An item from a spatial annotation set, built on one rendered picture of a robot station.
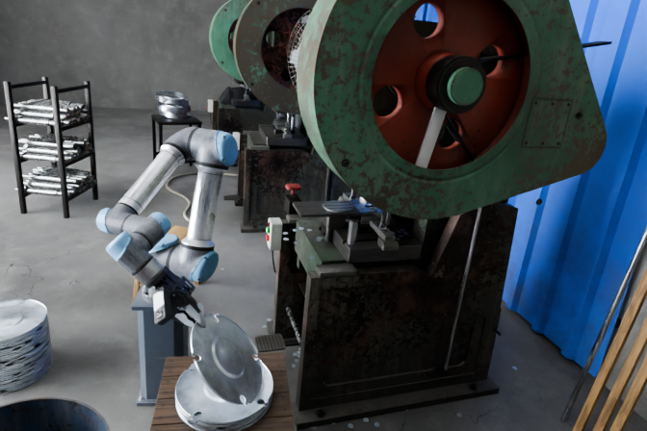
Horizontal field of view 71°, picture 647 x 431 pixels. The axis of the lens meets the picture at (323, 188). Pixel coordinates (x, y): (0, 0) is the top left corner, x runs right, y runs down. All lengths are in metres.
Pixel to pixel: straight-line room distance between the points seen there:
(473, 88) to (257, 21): 1.88
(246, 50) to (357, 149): 1.80
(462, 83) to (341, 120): 0.34
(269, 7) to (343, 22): 1.80
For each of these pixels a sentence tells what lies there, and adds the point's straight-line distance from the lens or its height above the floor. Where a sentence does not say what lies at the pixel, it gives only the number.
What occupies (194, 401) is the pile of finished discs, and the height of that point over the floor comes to 0.39.
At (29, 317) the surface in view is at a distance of 2.24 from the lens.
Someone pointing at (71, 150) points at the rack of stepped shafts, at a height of 0.48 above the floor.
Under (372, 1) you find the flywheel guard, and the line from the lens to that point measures 1.21.
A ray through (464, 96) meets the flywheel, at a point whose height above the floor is 1.30.
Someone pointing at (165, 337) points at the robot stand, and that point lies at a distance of 1.86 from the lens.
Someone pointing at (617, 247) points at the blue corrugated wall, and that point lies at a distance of 2.41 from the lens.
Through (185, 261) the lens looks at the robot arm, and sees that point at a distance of 1.65.
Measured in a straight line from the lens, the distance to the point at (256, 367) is 1.54.
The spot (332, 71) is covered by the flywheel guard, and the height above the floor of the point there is 1.34.
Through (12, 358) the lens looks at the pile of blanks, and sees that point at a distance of 2.19.
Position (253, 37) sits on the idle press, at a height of 1.38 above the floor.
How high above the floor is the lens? 1.42
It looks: 19 degrees down
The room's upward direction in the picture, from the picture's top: 5 degrees clockwise
